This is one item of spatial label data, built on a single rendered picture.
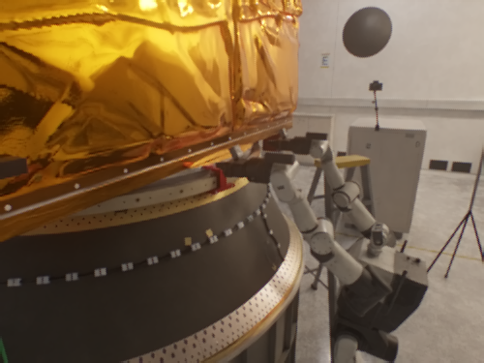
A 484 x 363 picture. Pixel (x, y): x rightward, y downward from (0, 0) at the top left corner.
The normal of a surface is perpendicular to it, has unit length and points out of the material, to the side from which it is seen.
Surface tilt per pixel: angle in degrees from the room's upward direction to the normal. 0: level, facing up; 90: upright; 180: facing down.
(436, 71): 90
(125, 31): 84
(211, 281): 62
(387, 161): 90
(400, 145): 90
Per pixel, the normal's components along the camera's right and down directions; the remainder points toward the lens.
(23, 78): 0.77, 0.38
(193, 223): 0.59, -0.25
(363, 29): -0.43, 0.27
